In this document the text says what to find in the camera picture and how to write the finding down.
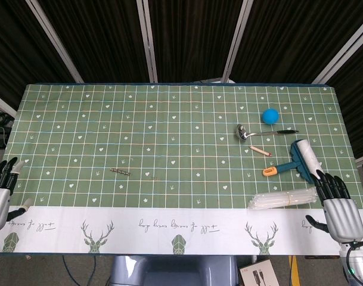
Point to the teal lint roller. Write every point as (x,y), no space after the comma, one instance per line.
(307,158)

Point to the green checked tablecloth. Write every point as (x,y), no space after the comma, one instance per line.
(169,134)

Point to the bundle of clear plastic tubes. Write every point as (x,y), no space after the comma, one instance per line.
(282,200)

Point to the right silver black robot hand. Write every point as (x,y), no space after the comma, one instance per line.
(343,219)

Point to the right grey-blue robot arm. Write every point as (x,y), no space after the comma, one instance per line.
(358,265)

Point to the wooden crayon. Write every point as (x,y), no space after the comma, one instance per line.
(260,150)

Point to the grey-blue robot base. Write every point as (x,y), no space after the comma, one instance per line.
(175,271)

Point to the blue ball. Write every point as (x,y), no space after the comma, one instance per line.
(270,116)

